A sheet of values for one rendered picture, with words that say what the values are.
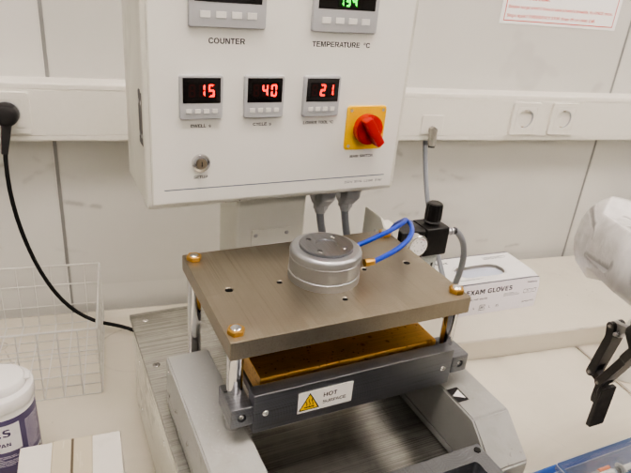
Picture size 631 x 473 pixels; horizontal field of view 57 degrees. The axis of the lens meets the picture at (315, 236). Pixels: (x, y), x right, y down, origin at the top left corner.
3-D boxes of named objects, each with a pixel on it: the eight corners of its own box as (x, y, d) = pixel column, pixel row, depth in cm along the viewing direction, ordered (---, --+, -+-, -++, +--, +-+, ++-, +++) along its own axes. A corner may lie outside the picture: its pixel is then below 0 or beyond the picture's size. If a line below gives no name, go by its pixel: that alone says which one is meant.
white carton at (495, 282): (413, 290, 127) (419, 260, 124) (499, 279, 135) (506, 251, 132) (444, 320, 117) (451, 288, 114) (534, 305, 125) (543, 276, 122)
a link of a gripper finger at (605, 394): (602, 390, 85) (598, 388, 85) (589, 427, 87) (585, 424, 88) (616, 387, 86) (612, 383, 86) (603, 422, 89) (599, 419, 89)
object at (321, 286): (171, 296, 75) (169, 202, 69) (377, 265, 88) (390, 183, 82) (228, 422, 55) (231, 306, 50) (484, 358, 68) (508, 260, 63)
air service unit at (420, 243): (359, 293, 89) (371, 203, 82) (437, 279, 95) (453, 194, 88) (376, 311, 84) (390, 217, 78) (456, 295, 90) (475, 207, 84)
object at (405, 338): (210, 319, 71) (210, 250, 67) (367, 292, 80) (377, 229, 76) (259, 413, 57) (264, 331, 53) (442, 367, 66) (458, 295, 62)
